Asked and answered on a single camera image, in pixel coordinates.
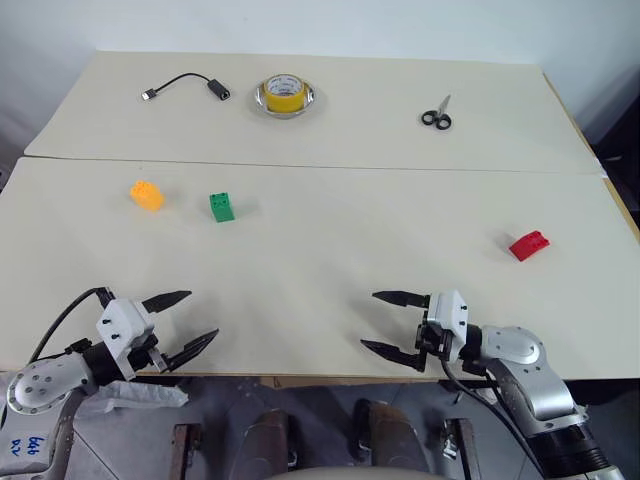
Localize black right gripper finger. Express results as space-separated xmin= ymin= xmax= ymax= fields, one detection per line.
xmin=371 ymin=290 xmax=431 ymax=308
xmin=360 ymin=339 xmax=424 ymax=373

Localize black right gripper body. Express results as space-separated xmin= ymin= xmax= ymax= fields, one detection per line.
xmin=414 ymin=294 xmax=454 ymax=374

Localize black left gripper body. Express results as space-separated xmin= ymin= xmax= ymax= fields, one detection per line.
xmin=127 ymin=299 xmax=172 ymax=376

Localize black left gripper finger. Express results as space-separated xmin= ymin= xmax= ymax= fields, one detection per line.
xmin=142 ymin=290 xmax=193 ymax=316
xmin=166 ymin=328 xmax=221 ymax=373

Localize crumpled white cloth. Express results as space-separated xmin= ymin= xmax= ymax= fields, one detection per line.
xmin=79 ymin=379 xmax=190 ymax=422

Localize cream table cover sheet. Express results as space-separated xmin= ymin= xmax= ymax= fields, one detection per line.
xmin=23 ymin=49 xmax=609 ymax=176
xmin=0 ymin=156 xmax=640 ymax=384

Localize orange toy brick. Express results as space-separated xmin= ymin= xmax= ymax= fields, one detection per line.
xmin=128 ymin=179 xmax=166 ymax=214

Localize green toy brick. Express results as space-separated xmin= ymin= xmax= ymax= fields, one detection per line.
xmin=208 ymin=191 xmax=237 ymax=224

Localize red toy brick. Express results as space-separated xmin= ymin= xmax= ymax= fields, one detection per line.
xmin=508 ymin=230 xmax=552 ymax=263

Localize clear glass bowl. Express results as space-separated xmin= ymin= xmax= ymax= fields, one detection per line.
xmin=254 ymin=77 xmax=319 ymax=122

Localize yellow tape roll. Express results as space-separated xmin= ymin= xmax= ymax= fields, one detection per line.
xmin=264 ymin=74 xmax=307 ymax=114

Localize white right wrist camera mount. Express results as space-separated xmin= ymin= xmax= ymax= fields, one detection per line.
xmin=427 ymin=288 xmax=471 ymax=362

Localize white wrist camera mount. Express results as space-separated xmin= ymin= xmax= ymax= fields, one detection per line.
xmin=427 ymin=288 xmax=471 ymax=362
xmin=95 ymin=298 xmax=157 ymax=381

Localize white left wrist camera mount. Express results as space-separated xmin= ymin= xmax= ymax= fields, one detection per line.
xmin=95 ymin=298 xmax=157 ymax=381

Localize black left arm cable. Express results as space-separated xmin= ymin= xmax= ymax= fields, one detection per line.
xmin=27 ymin=286 xmax=119 ymax=364

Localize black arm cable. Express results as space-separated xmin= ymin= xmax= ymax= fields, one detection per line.
xmin=27 ymin=286 xmax=119 ymax=364
xmin=437 ymin=357 xmax=551 ymax=480

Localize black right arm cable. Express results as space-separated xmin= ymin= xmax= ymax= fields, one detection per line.
xmin=437 ymin=357 xmax=551 ymax=480

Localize black handled scissors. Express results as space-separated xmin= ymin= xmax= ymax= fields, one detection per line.
xmin=419 ymin=94 xmax=454 ymax=133

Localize black USB adapter cable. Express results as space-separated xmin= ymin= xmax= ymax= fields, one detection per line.
xmin=139 ymin=72 xmax=234 ymax=105

